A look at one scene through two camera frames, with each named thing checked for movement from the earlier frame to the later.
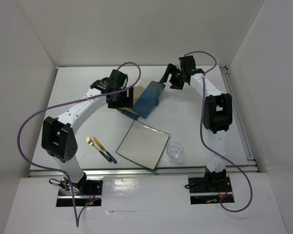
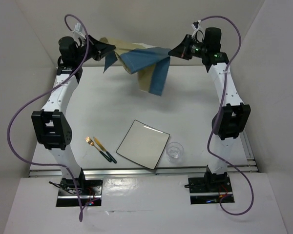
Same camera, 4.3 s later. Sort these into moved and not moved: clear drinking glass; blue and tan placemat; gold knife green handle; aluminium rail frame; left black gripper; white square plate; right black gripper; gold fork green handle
Moved: left black gripper; right black gripper; blue and tan placemat
Not moved: gold knife green handle; white square plate; gold fork green handle; clear drinking glass; aluminium rail frame
